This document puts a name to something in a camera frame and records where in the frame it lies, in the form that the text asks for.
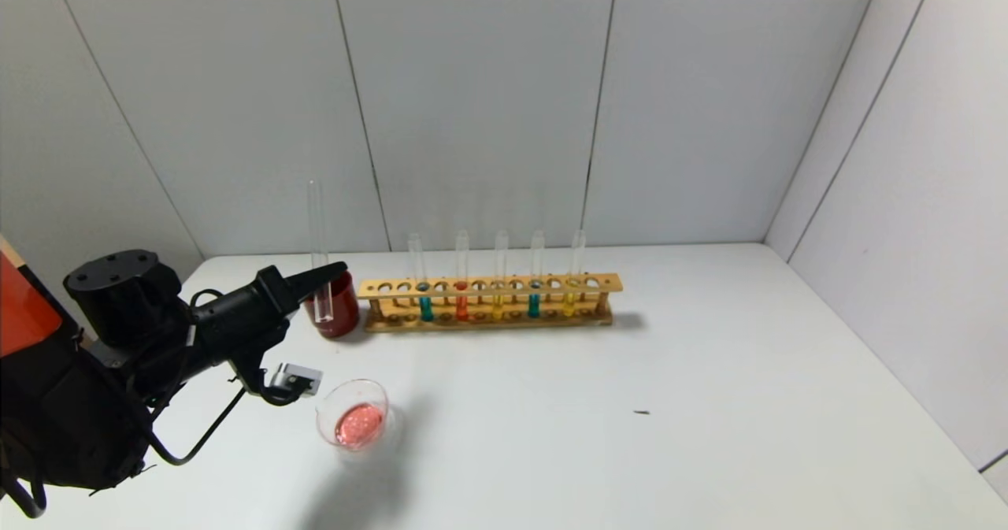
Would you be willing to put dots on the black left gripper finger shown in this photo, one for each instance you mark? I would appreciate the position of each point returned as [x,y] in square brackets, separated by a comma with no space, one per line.
[319,276]

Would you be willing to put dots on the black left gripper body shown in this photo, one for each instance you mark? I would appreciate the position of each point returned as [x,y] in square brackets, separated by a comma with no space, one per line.
[272,288]

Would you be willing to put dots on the orange-red pigment test tube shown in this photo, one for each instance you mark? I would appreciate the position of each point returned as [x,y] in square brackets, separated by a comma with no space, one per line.
[317,223]

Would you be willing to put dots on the blue pigment test tube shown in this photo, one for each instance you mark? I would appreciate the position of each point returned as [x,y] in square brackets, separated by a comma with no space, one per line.
[534,305]
[426,308]

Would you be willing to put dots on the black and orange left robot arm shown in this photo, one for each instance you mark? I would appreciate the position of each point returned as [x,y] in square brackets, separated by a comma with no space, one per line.
[79,420]

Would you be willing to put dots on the red pigment test tube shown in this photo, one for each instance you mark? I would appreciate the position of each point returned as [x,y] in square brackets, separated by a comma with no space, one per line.
[461,307]

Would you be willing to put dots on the yellow pigment test tube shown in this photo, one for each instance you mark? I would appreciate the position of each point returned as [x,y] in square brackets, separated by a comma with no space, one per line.
[568,304]
[497,305]

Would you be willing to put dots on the wooden test tube rack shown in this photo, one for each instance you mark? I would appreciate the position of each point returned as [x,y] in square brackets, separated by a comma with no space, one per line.
[610,283]

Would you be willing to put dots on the dark red cup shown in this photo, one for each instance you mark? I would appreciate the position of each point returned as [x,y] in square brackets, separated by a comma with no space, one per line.
[342,317]

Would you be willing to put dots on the clear glass beaker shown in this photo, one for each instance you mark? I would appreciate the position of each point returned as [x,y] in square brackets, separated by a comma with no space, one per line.
[358,424]

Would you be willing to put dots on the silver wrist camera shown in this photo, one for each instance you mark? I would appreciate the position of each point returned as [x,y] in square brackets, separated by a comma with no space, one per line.
[299,378]

